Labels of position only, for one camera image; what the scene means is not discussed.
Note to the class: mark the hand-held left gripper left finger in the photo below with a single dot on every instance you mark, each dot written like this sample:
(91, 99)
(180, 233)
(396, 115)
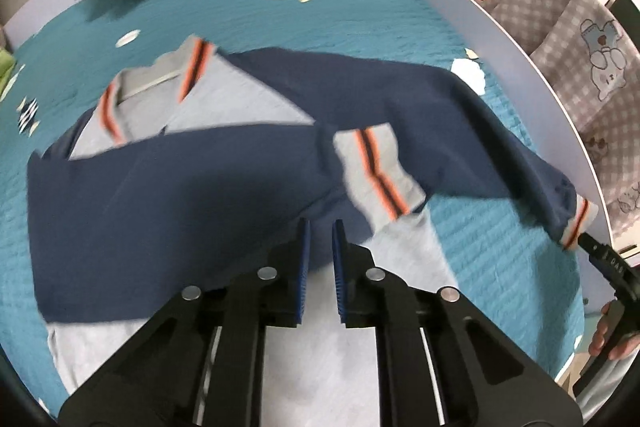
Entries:
(303, 267)

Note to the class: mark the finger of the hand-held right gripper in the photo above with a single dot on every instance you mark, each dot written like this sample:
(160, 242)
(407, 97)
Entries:
(600, 257)

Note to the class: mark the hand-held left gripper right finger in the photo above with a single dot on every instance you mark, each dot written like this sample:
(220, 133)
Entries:
(339, 267)

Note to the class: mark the navy and grey jacket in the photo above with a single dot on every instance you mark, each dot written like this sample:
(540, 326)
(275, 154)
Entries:
(175, 207)

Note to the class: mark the person's right hand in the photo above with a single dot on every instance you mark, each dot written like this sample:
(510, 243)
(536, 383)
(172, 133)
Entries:
(598, 332)

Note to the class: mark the teal printed blanket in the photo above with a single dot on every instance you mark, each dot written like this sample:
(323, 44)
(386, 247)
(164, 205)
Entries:
(350, 7)

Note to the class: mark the green cloth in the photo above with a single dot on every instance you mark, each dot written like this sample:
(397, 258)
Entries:
(5, 67)

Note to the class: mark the pale bed frame edge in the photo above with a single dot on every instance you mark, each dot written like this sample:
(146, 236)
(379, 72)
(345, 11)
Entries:
(500, 37)

